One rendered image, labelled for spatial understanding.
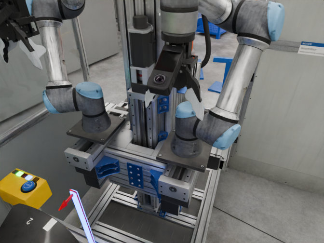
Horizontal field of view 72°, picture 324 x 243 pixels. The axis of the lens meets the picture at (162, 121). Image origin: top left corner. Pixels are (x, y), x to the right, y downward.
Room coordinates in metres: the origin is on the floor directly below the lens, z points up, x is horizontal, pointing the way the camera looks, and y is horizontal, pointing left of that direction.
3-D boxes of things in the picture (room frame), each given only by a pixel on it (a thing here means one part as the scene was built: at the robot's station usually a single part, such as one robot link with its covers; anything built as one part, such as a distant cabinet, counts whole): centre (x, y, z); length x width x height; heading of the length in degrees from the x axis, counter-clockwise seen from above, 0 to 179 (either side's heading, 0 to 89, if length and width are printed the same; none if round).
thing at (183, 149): (0.79, -0.12, 1.09); 0.15 x 0.15 x 0.10
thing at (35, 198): (0.55, 0.53, 1.02); 0.16 x 0.10 x 0.11; 67
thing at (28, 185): (0.53, 0.49, 1.08); 0.04 x 0.04 x 0.02
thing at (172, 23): (0.49, -0.03, 1.65); 0.08 x 0.08 x 0.05
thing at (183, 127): (0.78, -0.12, 1.20); 0.13 x 0.12 x 0.14; 49
